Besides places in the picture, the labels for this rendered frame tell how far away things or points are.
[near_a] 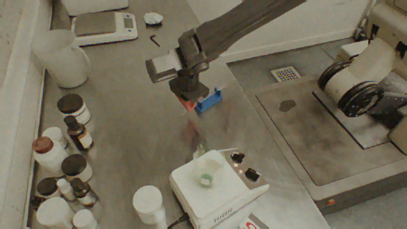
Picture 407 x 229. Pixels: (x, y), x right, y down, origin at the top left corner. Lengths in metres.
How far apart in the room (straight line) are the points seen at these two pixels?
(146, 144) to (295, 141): 0.76
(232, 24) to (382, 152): 1.07
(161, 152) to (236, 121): 0.24
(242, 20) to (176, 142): 0.38
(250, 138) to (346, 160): 0.65
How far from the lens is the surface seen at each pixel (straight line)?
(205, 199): 0.54
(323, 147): 1.30
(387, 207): 1.74
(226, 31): 0.50
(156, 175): 0.67
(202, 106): 0.77
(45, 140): 0.68
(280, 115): 1.35
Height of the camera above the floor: 1.33
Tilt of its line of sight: 49 degrees down
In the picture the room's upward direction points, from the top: straight up
